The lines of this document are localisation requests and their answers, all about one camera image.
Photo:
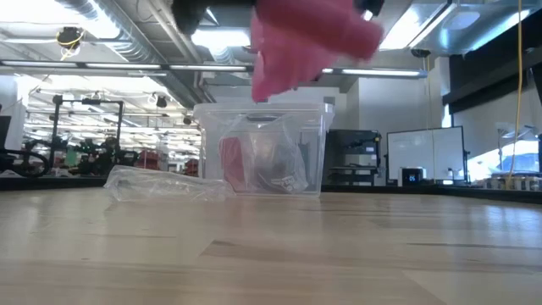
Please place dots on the bagged grey bandage roll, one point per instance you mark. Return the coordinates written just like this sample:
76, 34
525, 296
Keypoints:
275, 169

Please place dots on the black ceiling dome camera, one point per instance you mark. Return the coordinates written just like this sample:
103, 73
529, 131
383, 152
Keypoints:
421, 53

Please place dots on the black hanging spotlight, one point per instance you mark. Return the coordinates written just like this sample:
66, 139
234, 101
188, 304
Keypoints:
161, 101

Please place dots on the black robot workstation rig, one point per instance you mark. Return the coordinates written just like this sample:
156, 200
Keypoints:
101, 159

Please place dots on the long ceiling light bar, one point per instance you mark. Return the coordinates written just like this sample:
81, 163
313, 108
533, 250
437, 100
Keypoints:
381, 72

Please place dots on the white whiteboard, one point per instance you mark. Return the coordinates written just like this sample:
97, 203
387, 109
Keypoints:
423, 152

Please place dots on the silver ceiling ventilation duct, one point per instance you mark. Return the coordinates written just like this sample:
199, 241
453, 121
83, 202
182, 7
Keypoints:
135, 46

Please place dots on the pink elastic bandage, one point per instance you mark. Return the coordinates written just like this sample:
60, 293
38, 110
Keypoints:
305, 42

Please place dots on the clear plastic zip bag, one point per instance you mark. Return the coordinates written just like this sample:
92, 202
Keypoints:
161, 184

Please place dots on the small device blue display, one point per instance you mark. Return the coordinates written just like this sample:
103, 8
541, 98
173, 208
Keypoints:
411, 178

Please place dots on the clear plastic storage container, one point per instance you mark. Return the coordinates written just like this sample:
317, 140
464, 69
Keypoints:
313, 169

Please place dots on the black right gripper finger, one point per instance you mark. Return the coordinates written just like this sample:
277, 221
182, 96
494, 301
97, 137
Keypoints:
370, 5

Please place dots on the black equipment cart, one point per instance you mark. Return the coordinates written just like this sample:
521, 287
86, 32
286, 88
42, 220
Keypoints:
351, 148

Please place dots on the black office chair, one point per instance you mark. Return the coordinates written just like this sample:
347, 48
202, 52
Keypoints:
8, 163

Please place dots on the black aluminium table frame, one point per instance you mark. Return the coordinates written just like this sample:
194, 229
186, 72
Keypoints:
63, 183

